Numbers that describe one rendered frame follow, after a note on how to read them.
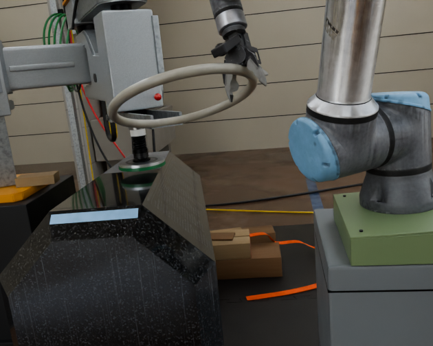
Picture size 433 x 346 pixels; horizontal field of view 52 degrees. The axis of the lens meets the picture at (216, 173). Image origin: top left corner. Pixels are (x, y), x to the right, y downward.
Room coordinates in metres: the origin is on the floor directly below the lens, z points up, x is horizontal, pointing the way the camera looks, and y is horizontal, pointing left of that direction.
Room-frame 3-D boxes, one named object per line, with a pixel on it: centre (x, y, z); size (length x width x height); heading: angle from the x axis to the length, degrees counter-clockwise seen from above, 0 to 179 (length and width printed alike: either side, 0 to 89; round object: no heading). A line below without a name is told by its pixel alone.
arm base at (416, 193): (1.05, -0.45, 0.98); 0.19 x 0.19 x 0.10
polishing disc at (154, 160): (2.05, 0.34, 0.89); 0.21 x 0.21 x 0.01
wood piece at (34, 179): (2.30, 0.95, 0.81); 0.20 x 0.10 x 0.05; 93
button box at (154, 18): (2.03, 0.21, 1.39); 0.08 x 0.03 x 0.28; 24
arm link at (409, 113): (1.04, -0.43, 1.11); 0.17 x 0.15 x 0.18; 113
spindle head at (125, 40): (2.12, 0.38, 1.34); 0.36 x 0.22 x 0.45; 24
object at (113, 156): (5.43, 0.91, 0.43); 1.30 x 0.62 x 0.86; 171
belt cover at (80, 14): (2.37, 0.48, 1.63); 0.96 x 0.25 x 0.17; 24
